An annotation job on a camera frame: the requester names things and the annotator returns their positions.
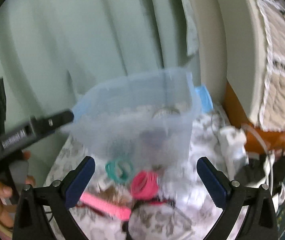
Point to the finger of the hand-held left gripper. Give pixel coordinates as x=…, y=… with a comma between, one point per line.
x=55, y=120

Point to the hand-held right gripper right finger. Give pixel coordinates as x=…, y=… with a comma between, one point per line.
x=211, y=182

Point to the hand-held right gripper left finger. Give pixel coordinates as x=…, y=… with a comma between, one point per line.
x=78, y=180

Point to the pink hair roller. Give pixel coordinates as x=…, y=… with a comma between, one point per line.
x=105, y=206

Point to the bag of cotton swabs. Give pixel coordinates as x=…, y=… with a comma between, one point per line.
x=117, y=196

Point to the clear plastic container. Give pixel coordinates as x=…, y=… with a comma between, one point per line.
x=132, y=110

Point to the brown packing tape roll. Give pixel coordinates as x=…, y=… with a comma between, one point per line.
x=166, y=112

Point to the white power strip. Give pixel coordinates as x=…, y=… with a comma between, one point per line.
x=232, y=145

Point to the orange wooden board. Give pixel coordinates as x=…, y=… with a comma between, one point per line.
x=255, y=140

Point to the floral blanket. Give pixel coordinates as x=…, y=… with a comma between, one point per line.
x=157, y=225

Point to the pale green curtain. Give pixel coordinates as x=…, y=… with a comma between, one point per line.
x=70, y=42

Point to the beige quilted lace cover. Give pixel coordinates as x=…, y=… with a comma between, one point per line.
x=282, y=67

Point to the white appliance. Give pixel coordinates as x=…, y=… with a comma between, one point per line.
x=227, y=42

